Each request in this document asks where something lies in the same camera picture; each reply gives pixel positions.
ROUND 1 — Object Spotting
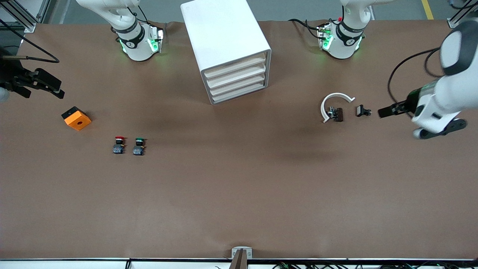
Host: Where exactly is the red push button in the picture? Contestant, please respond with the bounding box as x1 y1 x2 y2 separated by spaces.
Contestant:
113 136 127 155

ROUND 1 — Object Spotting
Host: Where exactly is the green push button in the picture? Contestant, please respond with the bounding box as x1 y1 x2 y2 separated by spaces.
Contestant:
132 137 147 157

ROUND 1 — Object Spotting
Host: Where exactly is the orange box with hole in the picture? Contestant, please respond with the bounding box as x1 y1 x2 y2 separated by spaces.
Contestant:
61 106 92 131

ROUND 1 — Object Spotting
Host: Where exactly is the black block with metal clip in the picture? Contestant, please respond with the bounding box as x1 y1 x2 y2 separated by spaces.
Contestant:
327 107 344 123

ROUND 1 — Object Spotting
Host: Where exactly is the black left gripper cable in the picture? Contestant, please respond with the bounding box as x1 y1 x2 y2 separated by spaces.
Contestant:
387 47 446 109

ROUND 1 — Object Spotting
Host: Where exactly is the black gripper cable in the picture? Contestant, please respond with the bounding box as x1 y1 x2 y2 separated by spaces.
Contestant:
0 19 60 64
387 47 446 109

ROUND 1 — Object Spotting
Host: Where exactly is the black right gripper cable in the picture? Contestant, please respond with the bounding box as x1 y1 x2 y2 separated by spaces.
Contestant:
0 19 60 64

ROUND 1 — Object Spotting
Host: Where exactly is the white curved plastic bracket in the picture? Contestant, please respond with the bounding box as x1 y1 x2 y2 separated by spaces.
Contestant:
320 92 356 123

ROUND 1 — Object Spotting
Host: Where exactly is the aluminium frame profile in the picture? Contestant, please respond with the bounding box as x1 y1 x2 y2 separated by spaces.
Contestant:
447 0 478 29
0 0 51 33

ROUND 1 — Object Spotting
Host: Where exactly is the black base cable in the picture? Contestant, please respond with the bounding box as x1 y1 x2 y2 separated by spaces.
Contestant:
288 18 326 40

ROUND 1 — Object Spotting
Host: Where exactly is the black cable bundle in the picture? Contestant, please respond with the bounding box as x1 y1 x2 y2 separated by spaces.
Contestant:
272 262 478 269

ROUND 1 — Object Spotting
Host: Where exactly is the black and white table rail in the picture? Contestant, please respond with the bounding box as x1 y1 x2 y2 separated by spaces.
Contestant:
0 257 478 269

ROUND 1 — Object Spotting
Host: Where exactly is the grey bracket with brown post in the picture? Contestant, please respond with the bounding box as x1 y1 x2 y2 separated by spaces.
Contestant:
229 246 253 269

